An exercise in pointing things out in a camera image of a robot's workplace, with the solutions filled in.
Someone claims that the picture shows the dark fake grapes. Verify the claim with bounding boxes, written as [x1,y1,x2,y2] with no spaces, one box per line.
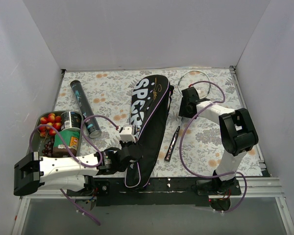
[42,137,55,158]

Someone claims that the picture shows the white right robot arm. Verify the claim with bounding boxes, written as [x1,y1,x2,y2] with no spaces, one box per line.
[179,87,259,195]

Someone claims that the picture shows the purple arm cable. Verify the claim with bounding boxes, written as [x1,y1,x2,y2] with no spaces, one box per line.
[178,80,247,213]
[29,115,120,226]

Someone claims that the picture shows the dark green tray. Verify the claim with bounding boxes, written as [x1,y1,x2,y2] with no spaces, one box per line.
[31,111,81,156]

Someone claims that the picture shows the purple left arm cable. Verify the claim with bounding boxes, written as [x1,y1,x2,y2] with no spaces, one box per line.
[29,115,120,226]

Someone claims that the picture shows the black printed can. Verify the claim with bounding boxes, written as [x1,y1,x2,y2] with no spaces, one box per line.
[60,111,82,131]

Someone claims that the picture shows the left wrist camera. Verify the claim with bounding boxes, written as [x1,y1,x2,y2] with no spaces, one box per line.
[119,124,137,142]

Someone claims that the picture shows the black shuttlecock tube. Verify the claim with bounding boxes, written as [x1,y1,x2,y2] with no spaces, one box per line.
[70,80,101,139]

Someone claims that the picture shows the black racket cover bag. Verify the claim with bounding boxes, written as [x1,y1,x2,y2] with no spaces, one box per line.
[124,74,174,189]

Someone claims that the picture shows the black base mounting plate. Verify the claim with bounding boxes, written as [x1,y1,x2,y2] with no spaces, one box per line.
[67,177,241,207]

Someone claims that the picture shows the red yellow fake fruit bunch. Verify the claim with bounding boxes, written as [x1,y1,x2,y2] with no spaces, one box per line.
[38,113,61,138]

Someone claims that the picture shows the floral tablecloth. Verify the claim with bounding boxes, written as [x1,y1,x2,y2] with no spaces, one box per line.
[55,69,241,177]

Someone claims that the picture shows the black badminton racket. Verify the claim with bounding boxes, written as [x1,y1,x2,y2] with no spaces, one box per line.
[164,117,183,162]

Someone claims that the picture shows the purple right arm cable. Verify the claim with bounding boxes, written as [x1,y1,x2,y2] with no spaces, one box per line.
[178,80,247,213]

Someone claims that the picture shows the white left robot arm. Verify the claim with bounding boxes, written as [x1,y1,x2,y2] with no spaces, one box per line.
[13,142,143,196]

